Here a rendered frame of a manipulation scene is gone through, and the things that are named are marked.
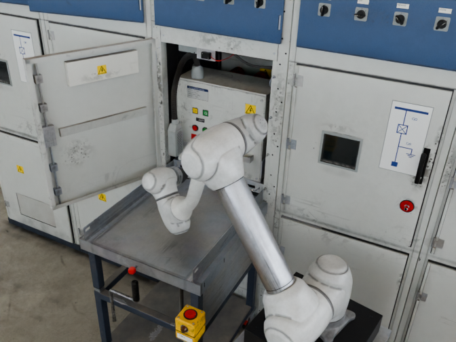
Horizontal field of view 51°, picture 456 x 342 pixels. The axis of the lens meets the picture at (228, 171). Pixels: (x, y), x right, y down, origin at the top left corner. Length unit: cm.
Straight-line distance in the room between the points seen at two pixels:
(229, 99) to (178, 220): 69
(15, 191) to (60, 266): 63
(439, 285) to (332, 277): 84
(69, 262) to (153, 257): 146
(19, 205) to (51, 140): 150
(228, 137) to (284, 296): 52
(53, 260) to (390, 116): 242
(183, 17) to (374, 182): 112
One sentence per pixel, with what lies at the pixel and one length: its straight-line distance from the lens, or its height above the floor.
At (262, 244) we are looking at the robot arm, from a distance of 150.
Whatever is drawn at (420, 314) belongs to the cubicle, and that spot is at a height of 49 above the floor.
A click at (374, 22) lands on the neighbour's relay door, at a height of 179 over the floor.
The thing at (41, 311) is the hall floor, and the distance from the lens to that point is 319.
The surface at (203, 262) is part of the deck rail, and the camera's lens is 198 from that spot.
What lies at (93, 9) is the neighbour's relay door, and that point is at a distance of 252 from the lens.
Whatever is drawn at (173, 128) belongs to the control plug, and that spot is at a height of 116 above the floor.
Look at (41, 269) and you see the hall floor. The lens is 348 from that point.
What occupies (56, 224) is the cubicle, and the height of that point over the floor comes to 18.
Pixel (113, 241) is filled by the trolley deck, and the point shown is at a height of 85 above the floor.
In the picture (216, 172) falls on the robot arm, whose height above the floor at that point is 146.
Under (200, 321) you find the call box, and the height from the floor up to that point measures 88.
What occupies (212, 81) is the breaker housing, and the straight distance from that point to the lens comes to 239.
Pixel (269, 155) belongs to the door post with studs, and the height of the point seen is 111.
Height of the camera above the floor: 217
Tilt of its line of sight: 30 degrees down
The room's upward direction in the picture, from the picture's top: 2 degrees clockwise
